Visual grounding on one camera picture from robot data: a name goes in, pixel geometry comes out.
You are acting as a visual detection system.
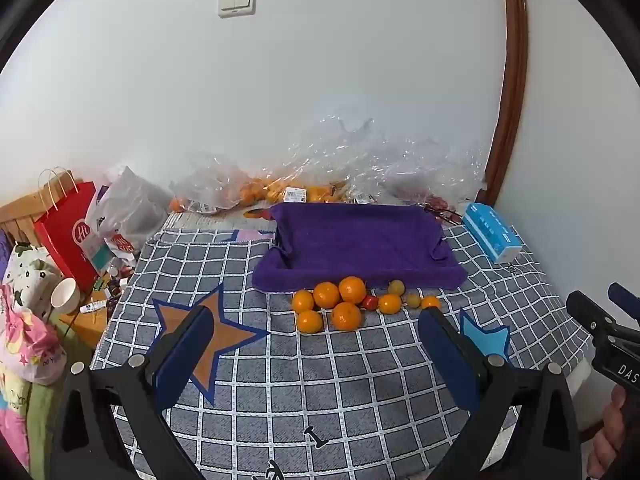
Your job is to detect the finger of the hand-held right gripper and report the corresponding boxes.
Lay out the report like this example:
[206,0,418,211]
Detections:
[607,282,640,321]
[566,290,640,346]

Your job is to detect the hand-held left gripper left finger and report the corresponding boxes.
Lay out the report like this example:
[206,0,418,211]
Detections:
[50,304,216,480]

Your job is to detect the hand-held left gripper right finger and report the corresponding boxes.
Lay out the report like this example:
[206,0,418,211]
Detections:
[417,306,583,480]

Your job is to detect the purple towel covered tray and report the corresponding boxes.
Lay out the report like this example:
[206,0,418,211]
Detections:
[251,202,469,293]

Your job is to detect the person's right hand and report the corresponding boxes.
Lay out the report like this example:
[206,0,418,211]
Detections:
[587,385,628,480]

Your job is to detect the wooden nightstand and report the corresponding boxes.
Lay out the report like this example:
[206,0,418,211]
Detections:
[57,270,133,351]

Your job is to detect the blue tissue box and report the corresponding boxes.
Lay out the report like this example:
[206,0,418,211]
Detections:
[461,202,523,264]

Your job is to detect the grey plaid blanket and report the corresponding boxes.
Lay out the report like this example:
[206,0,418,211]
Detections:
[90,225,593,480]

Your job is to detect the white printed fruit sheet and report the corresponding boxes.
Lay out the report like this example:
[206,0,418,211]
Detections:
[167,209,278,233]

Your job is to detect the white cup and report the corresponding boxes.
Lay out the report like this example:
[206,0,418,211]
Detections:
[50,277,81,313]

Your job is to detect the white plastic shopping bag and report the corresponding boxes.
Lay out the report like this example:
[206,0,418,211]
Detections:
[85,165,168,267]

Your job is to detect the pink printed bag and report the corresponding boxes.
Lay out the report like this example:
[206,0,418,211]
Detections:
[0,285,68,386]

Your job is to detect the red paper bag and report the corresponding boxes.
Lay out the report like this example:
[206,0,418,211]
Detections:
[32,167,101,293]

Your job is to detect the frosted plastic bag of oranges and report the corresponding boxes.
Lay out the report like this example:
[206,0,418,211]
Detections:
[169,152,253,216]

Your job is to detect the white green printed pillow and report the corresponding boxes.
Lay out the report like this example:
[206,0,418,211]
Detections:
[2,242,65,313]

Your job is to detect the colourful printed bedding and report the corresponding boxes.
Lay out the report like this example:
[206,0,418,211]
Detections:
[0,360,63,473]

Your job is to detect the labelled clear bag of mandarins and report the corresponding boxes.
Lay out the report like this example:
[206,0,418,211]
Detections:
[240,170,351,207]

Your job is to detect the crumpled clear plastic bag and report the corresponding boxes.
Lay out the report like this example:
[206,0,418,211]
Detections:
[280,107,488,211]

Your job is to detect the wooden headboard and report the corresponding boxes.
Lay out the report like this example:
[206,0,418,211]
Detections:
[0,187,61,241]

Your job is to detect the black thin cable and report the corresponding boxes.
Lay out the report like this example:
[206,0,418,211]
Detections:
[425,202,463,225]

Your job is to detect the brown wooden door frame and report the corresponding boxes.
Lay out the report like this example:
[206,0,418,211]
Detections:
[484,0,530,206]

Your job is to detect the white light switch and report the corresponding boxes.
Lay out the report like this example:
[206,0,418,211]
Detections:
[217,0,257,18]

